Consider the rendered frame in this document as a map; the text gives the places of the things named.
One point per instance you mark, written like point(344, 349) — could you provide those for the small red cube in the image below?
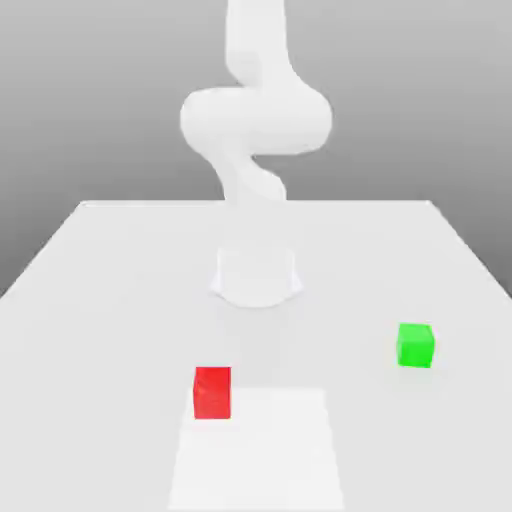
point(212, 394)

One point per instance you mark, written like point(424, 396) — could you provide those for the small green cube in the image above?
point(415, 346)

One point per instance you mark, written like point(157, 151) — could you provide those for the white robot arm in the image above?
point(256, 120)

